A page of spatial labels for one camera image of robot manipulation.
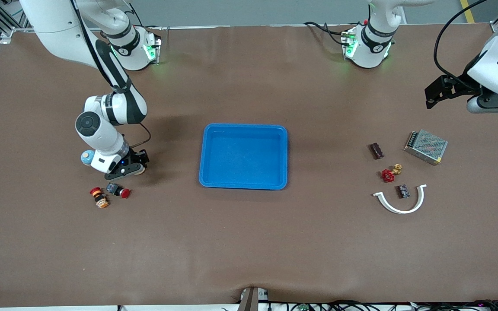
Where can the light blue call bell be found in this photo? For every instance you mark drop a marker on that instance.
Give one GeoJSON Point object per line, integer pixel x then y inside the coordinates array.
{"type": "Point", "coordinates": [86, 157]}
{"type": "Point", "coordinates": [140, 171]}

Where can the small dark brown block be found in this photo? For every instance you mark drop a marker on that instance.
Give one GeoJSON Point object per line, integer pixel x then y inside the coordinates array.
{"type": "Point", "coordinates": [376, 151]}

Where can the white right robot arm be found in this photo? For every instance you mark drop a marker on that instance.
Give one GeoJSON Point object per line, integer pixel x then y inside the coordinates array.
{"type": "Point", "coordinates": [102, 134]}

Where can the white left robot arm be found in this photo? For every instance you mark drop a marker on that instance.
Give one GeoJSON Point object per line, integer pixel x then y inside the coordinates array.
{"type": "Point", "coordinates": [374, 43]}

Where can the black emergency stop red button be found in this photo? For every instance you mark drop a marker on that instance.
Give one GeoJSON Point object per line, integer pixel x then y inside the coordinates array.
{"type": "Point", "coordinates": [113, 188]}

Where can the orange red push button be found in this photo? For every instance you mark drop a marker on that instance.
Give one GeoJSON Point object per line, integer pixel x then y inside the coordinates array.
{"type": "Point", "coordinates": [100, 199]}

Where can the metal mesh power supply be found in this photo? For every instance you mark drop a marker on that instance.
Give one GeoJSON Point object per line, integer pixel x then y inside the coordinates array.
{"type": "Point", "coordinates": [426, 146]}

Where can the blue plastic tray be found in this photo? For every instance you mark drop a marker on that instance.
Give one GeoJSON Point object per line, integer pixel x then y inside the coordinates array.
{"type": "Point", "coordinates": [240, 160]}

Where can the white half-round pipe clamp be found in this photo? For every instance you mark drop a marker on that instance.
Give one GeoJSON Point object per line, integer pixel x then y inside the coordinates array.
{"type": "Point", "coordinates": [400, 211]}

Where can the brown table cover mat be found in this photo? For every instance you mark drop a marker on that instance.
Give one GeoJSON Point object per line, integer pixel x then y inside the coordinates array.
{"type": "Point", "coordinates": [249, 242]}

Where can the brown table edge bracket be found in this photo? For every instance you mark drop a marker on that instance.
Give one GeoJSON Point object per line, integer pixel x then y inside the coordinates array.
{"type": "Point", "coordinates": [251, 300]}

